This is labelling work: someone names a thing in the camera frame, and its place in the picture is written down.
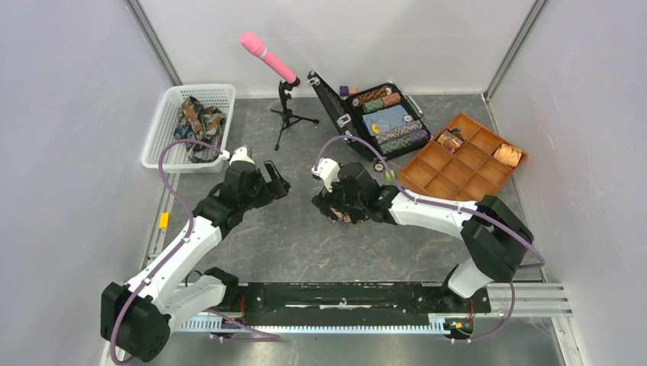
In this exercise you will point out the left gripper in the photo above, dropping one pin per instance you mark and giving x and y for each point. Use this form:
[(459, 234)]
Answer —
[(275, 189)]

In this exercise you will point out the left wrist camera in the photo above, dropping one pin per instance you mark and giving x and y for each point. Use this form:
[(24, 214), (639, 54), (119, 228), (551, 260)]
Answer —
[(240, 154)]

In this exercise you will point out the yellow block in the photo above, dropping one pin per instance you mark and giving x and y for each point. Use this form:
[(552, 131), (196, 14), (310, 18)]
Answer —
[(163, 222)]

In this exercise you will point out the loose poker chip stack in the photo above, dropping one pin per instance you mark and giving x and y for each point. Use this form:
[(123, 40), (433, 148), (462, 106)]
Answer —
[(378, 165)]

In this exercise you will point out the black floral tie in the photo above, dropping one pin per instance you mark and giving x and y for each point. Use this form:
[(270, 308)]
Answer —
[(345, 215)]

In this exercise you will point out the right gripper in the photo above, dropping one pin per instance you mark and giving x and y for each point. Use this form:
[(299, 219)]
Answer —
[(325, 199)]

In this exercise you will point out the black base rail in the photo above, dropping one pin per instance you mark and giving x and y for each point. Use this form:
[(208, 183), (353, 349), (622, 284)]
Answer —
[(295, 304)]

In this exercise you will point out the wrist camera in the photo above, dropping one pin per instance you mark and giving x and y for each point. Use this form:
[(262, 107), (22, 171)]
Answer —
[(327, 171), (240, 154)]

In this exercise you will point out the orange compartment tray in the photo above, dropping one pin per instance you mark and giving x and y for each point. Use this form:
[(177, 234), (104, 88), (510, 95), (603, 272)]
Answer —
[(469, 174)]

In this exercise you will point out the dark blue patterned tie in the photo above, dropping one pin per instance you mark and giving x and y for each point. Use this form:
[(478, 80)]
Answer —
[(197, 122)]

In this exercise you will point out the pink microphone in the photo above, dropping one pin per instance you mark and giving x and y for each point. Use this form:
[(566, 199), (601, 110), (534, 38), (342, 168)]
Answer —
[(255, 46)]

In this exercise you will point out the black tripod stand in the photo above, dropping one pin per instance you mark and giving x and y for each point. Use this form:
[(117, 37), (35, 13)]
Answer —
[(287, 115)]

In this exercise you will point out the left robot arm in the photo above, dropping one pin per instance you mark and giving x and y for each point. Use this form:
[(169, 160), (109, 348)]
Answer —
[(139, 316)]

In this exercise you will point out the rolled dark patterned tie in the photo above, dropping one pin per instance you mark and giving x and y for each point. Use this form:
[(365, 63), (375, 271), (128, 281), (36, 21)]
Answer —
[(451, 139)]

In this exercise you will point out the rolled tan patterned tie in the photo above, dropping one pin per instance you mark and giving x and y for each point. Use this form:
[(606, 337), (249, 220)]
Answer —
[(508, 155)]

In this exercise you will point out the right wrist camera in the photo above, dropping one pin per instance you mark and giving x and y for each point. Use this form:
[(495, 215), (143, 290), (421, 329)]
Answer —
[(327, 171)]

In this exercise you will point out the white plastic basket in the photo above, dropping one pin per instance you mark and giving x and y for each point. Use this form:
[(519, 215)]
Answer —
[(166, 120)]

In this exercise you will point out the black poker chip case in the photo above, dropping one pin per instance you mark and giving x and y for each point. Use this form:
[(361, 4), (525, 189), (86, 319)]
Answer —
[(382, 116)]

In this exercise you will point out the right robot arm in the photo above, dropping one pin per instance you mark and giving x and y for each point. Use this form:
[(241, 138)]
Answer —
[(496, 239)]

